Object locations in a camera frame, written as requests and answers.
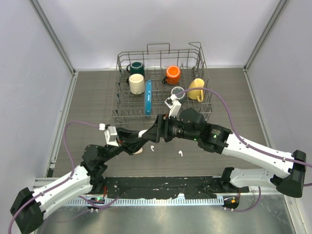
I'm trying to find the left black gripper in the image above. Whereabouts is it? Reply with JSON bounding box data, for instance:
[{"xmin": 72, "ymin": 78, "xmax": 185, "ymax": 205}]
[{"xmin": 100, "ymin": 127, "xmax": 147, "ymax": 163}]

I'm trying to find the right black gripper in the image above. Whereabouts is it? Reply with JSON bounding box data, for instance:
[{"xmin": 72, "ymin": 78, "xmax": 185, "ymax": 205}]
[{"xmin": 142, "ymin": 113, "xmax": 199, "ymax": 143}]

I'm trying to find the white charging case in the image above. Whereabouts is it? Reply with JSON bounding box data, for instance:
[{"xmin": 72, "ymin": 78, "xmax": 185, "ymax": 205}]
[{"xmin": 138, "ymin": 130, "xmax": 147, "ymax": 138}]

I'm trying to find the beige charging case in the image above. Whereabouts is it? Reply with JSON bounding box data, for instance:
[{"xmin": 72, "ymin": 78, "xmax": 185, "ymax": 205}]
[{"xmin": 134, "ymin": 148, "xmax": 143, "ymax": 155}]

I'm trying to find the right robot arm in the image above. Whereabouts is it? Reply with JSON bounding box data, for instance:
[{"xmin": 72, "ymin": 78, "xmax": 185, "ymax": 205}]
[{"xmin": 138, "ymin": 108, "xmax": 306, "ymax": 198}]

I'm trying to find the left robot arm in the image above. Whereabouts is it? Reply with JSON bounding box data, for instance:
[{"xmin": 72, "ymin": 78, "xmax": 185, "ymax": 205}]
[{"xmin": 8, "ymin": 126, "xmax": 147, "ymax": 234}]

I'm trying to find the blue plate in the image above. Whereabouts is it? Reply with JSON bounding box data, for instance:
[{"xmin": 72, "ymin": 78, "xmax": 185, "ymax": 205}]
[{"xmin": 144, "ymin": 80, "xmax": 152, "ymax": 116}]

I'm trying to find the grey mug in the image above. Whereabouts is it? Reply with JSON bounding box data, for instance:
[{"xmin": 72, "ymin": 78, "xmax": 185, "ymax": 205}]
[{"xmin": 171, "ymin": 86, "xmax": 186, "ymax": 105}]

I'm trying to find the cream textured mug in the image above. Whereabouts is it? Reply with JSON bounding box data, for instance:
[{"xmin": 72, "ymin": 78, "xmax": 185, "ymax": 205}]
[{"xmin": 128, "ymin": 74, "xmax": 145, "ymax": 95}]

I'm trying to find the orange mug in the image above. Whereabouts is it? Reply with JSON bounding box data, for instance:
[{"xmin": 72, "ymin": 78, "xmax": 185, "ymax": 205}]
[{"xmin": 162, "ymin": 65, "xmax": 181, "ymax": 85}]

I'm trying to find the dark green mug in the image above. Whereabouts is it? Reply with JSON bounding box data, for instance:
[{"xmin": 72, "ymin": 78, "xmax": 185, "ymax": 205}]
[{"xmin": 126, "ymin": 61, "xmax": 145, "ymax": 76}]

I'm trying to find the yellow mug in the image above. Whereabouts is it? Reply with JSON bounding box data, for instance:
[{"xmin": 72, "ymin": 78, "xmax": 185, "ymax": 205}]
[{"xmin": 187, "ymin": 78, "xmax": 206, "ymax": 102}]

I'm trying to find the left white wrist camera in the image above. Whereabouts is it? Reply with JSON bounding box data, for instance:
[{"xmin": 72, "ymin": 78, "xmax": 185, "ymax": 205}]
[{"xmin": 99, "ymin": 123, "xmax": 119, "ymax": 147}]

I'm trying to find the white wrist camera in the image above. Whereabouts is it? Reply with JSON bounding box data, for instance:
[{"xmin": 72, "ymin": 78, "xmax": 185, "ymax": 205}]
[
  {"xmin": 99, "ymin": 123, "xmax": 119, "ymax": 147},
  {"xmin": 164, "ymin": 95, "xmax": 181, "ymax": 117}
]

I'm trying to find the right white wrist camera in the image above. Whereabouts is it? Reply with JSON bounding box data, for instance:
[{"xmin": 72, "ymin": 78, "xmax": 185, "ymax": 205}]
[{"xmin": 164, "ymin": 95, "xmax": 181, "ymax": 117}]

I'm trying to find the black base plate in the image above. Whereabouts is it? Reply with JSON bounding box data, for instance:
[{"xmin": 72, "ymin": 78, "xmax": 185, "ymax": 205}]
[{"xmin": 91, "ymin": 176, "xmax": 249, "ymax": 200}]

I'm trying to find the grey wire dish rack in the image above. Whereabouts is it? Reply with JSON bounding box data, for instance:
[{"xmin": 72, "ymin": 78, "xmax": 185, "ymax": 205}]
[{"xmin": 112, "ymin": 42, "xmax": 211, "ymax": 129}]

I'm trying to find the white slotted cable duct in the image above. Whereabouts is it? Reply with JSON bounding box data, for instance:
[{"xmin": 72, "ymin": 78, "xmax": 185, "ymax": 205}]
[{"xmin": 63, "ymin": 194, "xmax": 224, "ymax": 207}]

